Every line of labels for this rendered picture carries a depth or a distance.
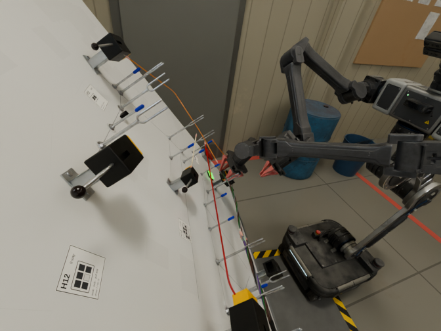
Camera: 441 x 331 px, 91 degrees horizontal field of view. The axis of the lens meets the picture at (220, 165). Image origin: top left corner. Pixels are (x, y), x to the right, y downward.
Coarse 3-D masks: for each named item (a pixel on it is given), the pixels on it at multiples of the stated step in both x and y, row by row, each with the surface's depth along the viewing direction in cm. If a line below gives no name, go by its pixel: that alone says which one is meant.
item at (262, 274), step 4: (268, 260) 78; (272, 260) 77; (264, 264) 77; (268, 264) 78; (272, 264) 76; (276, 264) 77; (264, 268) 76; (268, 268) 78; (272, 268) 78; (276, 268) 75; (260, 272) 79; (264, 272) 79; (268, 272) 75; (272, 272) 74; (276, 272) 74; (280, 272) 76; (260, 276) 77; (264, 276) 78; (268, 276) 75; (276, 276) 77; (280, 276) 77
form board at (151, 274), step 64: (0, 0) 35; (64, 0) 56; (0, 64) 29; (64, 64) 42; (128, 64) 76; (0, 128) 24; (64, 128) 33; (0, 192) 21; (64, 192) 27; (128, 192) 39; (192, 192) 68; (0, 256) 19; (64, 256) 23; (128, 256) 31; (192, 256) 48; (0, 320) 17; (64, 320) 20; (128, 320) 26; (192, 320) 37
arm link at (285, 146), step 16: (272, 144) 75; (288, 144) 71; (304, 144) 68; (320, 144) 66; (336, 144) 63; (352, 144) 61; (368, 144) 60; (384, 144) 56; (352, 160) 61; (368, 160) 59; (384, 160) 57; (400, 176) 56; (416, 176) 55
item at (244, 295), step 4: (240, 292) 39; (244, 292) 38; (248, 292) 38; (232, 296) 39; (236, 296) 39; (240, 296) 38; (244, 296) 38; (248, 296) 37; (252, 296) 39; (236, 300) 38; (240, 300) 38; (244, 300) 37; (256, 300) 40; (236, 304) 37
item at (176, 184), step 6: (192, 168) 56; (186, 174) 53; (192, 174) 53; (168, 180) 56; (180, 180) 55; (186, 180) 54; (192, 180) 54; (174, 186) 55; (180, 186) 55; (186, 186) 51
